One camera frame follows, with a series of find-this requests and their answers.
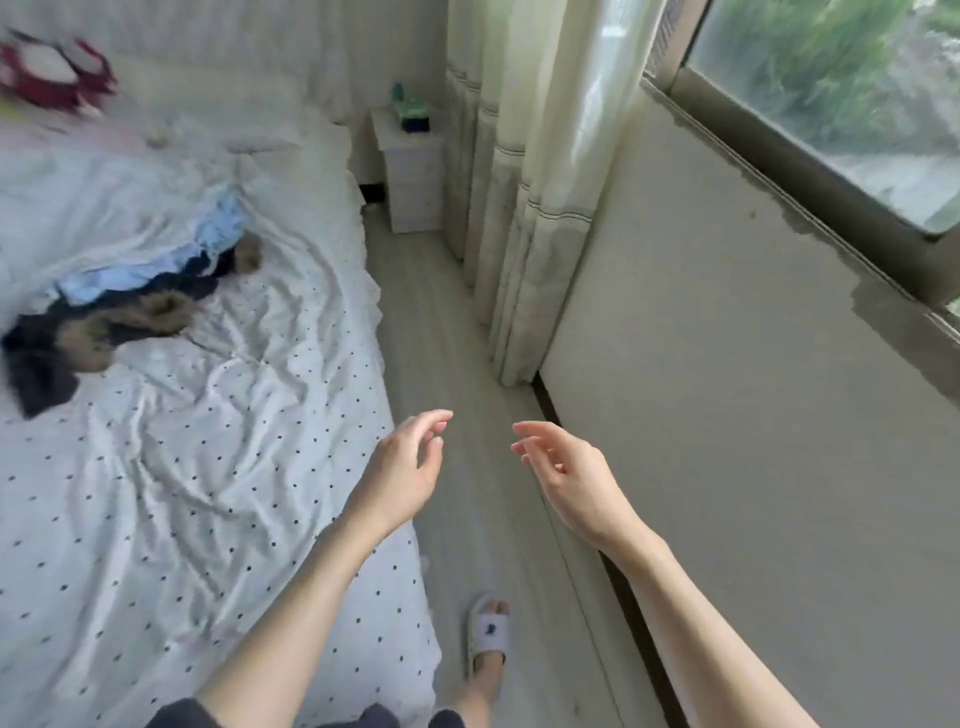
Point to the person's right hand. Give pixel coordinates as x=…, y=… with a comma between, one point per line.
x=578, y=488

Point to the person's left hand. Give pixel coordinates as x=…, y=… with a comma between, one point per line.
x=398, y=480

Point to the light blue knit sweater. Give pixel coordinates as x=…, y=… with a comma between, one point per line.
x=165, y=255

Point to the person's right forearm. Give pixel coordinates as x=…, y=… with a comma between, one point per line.
x=705, y=645

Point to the person's left forearm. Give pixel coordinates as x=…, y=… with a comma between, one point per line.
x=293, y=630

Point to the white dotted bed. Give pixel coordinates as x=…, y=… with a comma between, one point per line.
x=195, y=495

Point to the person's lower leg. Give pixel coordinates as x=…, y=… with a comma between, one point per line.
x=477, y=693

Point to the person's black left sleeve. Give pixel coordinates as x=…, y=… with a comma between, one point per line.
x=183, y=714

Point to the white slipper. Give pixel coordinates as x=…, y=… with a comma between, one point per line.
x=488, y=630

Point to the white bedside cabinet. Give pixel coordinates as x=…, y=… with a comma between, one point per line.
x=408, y=177

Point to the striped beige curtain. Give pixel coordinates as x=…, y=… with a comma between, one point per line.
x=563, y=165

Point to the dark small box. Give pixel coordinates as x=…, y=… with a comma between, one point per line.
x=416, y=117

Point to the green bottle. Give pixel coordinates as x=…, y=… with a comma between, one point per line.
x=398, y=98

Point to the white crumpled blanket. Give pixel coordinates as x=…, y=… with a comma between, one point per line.
x=90, y=203

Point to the white pillow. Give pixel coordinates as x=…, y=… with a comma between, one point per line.
x=210, y=98

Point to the grey framed window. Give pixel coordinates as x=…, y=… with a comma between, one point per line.
x=840, y=90

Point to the red white plush toy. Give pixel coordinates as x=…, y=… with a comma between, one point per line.
x=53, y=72

